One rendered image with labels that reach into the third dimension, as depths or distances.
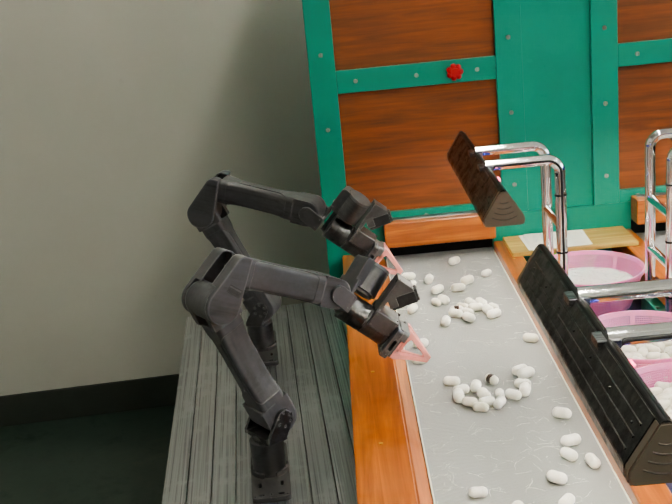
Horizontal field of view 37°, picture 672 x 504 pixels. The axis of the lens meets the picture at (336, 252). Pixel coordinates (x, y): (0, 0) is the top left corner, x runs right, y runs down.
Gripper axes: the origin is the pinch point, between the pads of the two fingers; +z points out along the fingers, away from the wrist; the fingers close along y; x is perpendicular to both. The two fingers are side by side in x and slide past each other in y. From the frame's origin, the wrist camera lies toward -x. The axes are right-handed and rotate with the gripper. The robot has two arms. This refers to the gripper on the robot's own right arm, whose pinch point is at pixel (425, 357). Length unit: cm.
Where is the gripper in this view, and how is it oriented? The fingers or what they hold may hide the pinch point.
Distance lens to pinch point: 197.7
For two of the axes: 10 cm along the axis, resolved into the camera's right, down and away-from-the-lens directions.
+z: 8.2, 5.4, 1.8
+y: -0.1, -3.0, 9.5
